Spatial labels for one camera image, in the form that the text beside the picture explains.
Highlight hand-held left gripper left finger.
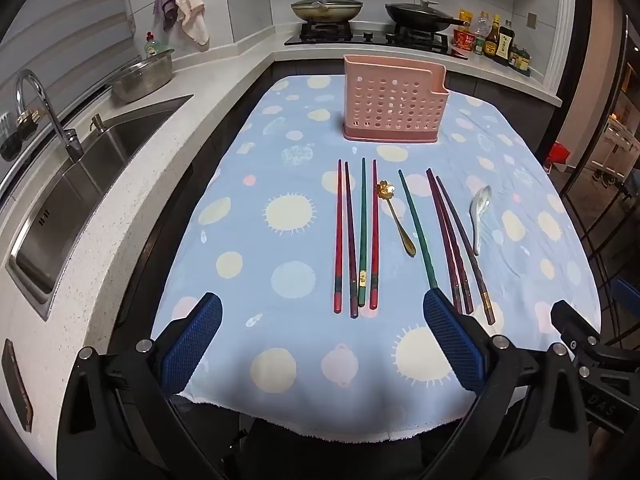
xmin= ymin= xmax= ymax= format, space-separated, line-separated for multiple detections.
xmin=56 ymin=291 xmax=241 ymax=480

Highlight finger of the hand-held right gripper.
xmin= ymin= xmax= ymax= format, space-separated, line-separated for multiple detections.
xmin=550 ymin=299 xmax=602 ymax=349
xmin=615 ymin=279 xmax=640 ymax=309

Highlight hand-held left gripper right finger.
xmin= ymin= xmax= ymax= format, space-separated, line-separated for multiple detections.
xmin=422 ymin=289 xmax=593 ymax=480

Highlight dark purple chopstick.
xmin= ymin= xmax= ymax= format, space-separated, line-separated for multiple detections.
xmin=436 ymin=175 xmax=496 ymax=325

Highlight green chopstick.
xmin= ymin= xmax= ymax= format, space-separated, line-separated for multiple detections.
xmin=398 ymin=169 xmax=439 ymax=292
xmin=357 ymin=157 xmax=367 ymax=307

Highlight red chopstick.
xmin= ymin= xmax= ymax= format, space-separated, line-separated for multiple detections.
xmin=369 ymin=159 xmax=380 ymax=310
xmin=333 ymin=160 xmax=344 ymax=314

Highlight silver spoon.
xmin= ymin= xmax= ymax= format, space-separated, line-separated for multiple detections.
xmin=469 ymin=185 xmax=493 ymax=257

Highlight dark maroon chopstick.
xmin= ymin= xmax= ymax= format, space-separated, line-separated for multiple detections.
xmin=343 ymin=161 xmax=360 ymax=319

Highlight gold flower spoon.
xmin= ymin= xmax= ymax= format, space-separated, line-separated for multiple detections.
xmin=376 ymin=180 xmax=417 ymax=258

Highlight pink perforated utensil holder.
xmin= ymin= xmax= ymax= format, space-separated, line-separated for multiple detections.
xmin=341 ymin=54 xmax=449 ymax=143

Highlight blue dotted tablecloth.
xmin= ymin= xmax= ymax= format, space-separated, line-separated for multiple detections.
xmin=150 ymin=74 xmax=603 ymax=443

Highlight red bag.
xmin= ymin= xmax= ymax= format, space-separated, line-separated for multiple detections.
xmin=545 ymin=142 xmax=571 ymax=166

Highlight dark rectangular pad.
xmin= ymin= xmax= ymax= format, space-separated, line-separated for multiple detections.
xmin=1 ymin=339 xmax=35 ymax=433

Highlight black framed glass door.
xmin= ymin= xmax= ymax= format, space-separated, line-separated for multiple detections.
xmin=537 ymin=10 xmax=640 ymax=281

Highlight stainless steel sink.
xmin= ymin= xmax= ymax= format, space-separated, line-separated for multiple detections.
xmin=7 ymin=94 xmax=195 ymax=321

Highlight small seasoning jars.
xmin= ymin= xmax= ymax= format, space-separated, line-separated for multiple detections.
xmin=509 ymin=46 xmax=533 ymax=72

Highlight metal bowl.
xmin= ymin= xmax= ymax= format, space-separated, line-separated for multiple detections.
xmin=109 ymin=49 xmax=175 ymax=105

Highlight dark soy sauce bottle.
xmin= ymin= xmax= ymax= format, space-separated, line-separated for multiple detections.
xmin=495 ymin=20 xmax=516 ymax=66

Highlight chrome faucet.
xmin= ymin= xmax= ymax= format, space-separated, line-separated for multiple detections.
xmin=14 ymin=70 xmax=85 ymax=163

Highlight brown sauce bottle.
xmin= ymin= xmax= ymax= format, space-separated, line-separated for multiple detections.
xmin=484 ymin=15 xmax=502 ymax=58

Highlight black gas stove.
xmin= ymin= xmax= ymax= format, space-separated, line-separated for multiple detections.
xmin=284 ymin=22 xmax=468 ymax=58

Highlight black wok with lid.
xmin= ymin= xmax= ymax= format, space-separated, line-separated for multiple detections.
xmin=385 ymin=0 xmax=471 ymax=33

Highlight pink towel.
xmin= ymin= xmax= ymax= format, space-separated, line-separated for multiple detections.
xmin=172 ymin=0 xmax=210 ymax=46

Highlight purple towel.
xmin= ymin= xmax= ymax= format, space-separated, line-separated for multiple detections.
xmin=155 ymin=0 xmax=181 ymax=31

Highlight window blind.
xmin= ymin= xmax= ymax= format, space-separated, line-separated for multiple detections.
xmin=0 ymin=0 xmax=141 ymax=126

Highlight frying pan with glass lid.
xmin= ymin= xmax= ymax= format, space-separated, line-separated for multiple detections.
xmin=291 ymin=0 xmax=363 ymax=23

